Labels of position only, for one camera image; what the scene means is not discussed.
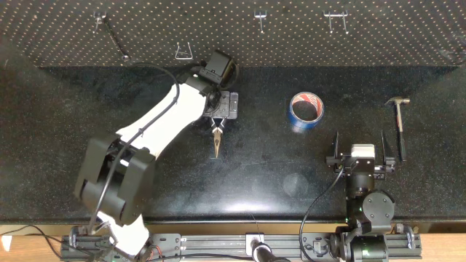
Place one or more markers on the mounting rail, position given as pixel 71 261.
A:
pixel 218 244

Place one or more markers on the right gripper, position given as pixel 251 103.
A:
pixel 384 169

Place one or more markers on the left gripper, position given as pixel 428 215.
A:
pixel 229 107

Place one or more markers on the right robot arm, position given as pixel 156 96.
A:
pixel 378 209

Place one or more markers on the metal hook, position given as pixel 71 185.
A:
pixel 178 54
pixel 330 22
pixel 97 22
pixel 260 22

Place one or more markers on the wrench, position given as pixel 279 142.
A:
pixel 114 38

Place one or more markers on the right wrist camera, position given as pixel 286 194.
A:
pixel 362 151

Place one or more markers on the white tag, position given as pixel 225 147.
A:
pixel 6 243

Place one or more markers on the black and white pliers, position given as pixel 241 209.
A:
pixel 217 142

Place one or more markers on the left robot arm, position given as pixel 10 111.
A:
pixel 174 116

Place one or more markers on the black pegboard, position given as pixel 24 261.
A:
pixel 291 43

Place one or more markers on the roll of blue tape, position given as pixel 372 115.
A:
pixel 295 120

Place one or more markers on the hammer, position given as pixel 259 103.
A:
pixel 399 120

